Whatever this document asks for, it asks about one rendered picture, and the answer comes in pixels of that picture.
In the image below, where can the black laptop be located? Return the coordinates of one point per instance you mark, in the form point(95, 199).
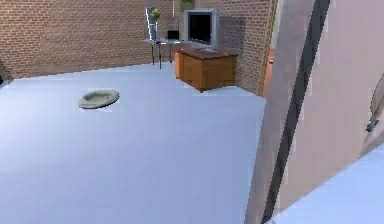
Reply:
point(173, 34)

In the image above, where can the grey thin-legged table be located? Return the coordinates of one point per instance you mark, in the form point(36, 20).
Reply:
point(160, 46)

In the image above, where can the grey television set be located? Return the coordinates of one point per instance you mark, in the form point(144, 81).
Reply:
point(201, 28)

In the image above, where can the tall glass vase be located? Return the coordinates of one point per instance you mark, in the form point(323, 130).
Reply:
point(152, 24)

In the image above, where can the brown wooden cabinet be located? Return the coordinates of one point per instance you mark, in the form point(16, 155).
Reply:
point(206, 69)

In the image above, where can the pale room door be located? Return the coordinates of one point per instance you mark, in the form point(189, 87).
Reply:
point(300, 110)

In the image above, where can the small blue object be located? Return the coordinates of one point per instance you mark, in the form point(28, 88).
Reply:
point(158, 42)

